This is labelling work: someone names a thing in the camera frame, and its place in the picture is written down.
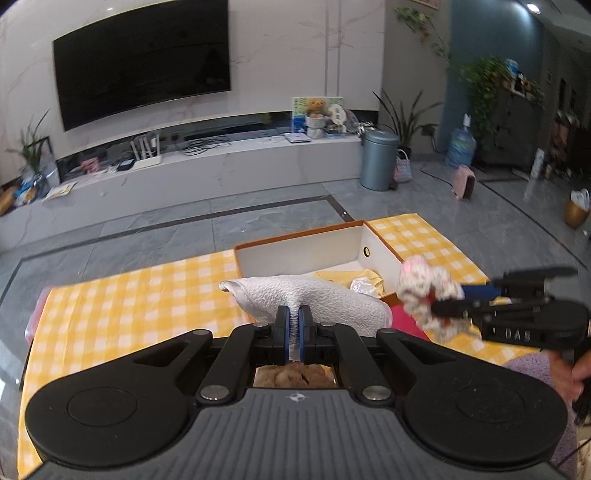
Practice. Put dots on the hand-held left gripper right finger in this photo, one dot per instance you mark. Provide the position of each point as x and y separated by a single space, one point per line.
305 332

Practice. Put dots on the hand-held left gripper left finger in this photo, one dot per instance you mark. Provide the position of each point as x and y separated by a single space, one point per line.
282 332

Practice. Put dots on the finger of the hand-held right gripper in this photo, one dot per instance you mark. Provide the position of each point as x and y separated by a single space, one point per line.
480 291
461 308

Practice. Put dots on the white textured towel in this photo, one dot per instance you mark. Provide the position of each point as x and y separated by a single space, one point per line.
332 300

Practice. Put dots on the pink floral cloth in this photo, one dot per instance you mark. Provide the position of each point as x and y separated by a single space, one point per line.
422 281

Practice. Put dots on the orange cardboard box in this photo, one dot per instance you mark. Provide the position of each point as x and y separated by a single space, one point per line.
300 258

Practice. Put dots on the crinkled silver plastic bag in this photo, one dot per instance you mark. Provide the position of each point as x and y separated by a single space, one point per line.
364 287

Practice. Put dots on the yellow cloth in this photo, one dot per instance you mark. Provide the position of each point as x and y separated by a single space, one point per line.
371 276

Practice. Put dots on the person's right hand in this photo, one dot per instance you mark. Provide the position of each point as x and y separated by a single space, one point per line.
565 371

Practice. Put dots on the purple fuzzy garment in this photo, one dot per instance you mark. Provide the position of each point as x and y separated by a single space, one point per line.
526 368

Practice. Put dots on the brown plush towel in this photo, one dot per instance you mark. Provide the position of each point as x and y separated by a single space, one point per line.
291 376

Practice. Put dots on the red square box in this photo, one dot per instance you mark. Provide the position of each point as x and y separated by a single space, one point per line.
401 321

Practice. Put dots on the pink space heater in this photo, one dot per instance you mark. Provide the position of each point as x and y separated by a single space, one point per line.
463 183

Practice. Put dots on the gold waste basket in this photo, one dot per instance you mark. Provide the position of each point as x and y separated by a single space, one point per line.
577 212

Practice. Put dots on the white tall bottle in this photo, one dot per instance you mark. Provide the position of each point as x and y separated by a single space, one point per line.
537 164

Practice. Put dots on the blue water bottle with pump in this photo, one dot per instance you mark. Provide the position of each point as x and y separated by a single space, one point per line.
461 147

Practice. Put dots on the pastel woven bag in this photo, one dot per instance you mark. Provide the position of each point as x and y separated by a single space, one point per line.
402 168

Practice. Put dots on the yellow checked tablecloth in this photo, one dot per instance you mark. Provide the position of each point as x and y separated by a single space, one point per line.
138 300

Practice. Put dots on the dark grey cabinet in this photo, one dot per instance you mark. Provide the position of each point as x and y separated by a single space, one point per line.
521 134

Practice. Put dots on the grey blue trash can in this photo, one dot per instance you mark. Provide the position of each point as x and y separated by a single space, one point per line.
378 161

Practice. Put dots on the white marble television console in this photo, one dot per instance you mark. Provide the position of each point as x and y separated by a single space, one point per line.
231 162

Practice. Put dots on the long leaf potted plant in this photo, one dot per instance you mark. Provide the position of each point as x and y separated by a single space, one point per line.
406 120

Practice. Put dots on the blue white book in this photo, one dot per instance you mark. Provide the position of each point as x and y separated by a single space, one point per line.
295 138

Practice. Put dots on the climbing green plant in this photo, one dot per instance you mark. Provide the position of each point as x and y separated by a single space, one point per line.
485 87

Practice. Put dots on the white router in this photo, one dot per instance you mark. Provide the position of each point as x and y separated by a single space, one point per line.
147 163

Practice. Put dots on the white round lattice ornament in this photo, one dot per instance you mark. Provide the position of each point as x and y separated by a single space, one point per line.
338 117

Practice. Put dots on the brown teddy bear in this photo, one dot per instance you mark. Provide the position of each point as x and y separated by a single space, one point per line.
316 110

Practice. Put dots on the green picture board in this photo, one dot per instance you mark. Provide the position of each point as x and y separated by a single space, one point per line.
298 108

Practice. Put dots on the black small box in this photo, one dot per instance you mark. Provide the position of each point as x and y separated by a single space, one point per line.
124 165

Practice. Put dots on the pink small box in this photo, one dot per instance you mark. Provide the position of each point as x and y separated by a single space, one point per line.
90 165

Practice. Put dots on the loose paper sheets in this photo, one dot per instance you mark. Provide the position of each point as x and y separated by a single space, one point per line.
60 190

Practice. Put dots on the hanging vine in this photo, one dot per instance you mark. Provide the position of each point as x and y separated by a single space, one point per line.
422 23

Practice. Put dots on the ceiling spotlight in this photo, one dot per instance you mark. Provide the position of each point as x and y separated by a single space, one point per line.
533 8

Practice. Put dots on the blue white snack packet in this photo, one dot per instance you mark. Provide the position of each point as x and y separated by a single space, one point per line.
27 193

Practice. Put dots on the brown round packet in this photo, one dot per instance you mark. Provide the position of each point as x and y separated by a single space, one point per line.
5 201

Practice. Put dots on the black curved television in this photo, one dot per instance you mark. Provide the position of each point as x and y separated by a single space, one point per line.
138 60

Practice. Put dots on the green plant in glass vase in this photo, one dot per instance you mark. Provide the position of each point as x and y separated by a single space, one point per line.
31 147

